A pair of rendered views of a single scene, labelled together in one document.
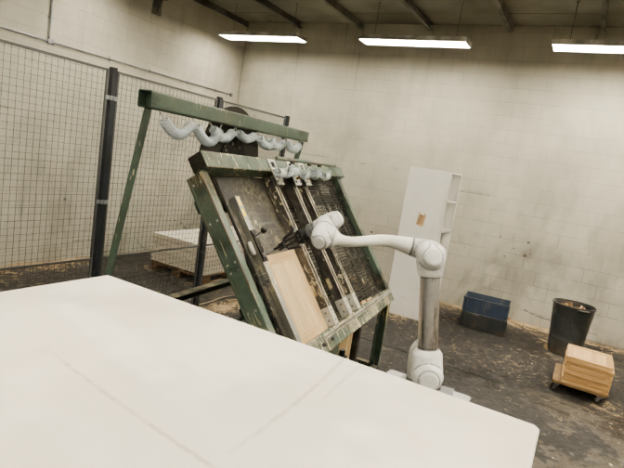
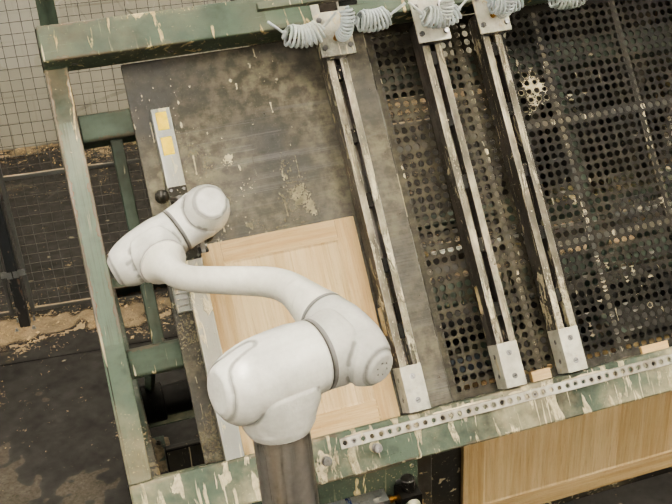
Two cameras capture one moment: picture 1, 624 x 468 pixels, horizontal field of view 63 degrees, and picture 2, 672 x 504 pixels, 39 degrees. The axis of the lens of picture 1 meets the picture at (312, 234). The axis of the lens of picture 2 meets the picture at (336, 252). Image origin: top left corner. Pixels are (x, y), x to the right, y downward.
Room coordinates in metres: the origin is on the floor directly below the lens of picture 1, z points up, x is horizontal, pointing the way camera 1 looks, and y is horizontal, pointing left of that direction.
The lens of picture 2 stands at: (1.80, -1.72, 2.50)
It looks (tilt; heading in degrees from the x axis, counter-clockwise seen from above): 28 degrees down; 52
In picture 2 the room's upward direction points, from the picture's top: 4 degrees counter-clockwise
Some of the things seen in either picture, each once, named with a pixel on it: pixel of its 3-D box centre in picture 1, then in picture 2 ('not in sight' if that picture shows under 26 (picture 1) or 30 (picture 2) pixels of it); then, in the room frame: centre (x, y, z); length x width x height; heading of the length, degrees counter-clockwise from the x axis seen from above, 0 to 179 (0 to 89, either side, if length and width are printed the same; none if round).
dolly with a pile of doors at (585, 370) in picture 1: (581, 371); not in sight; (5.10, -3.00, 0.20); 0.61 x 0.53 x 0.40; 152
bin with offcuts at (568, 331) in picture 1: (568, 328); not in sight; (6.33, -3.44, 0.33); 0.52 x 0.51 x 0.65; 152
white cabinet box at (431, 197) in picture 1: (422, 242); not in sight; (7.09, -1.57, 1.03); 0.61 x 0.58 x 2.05; 152
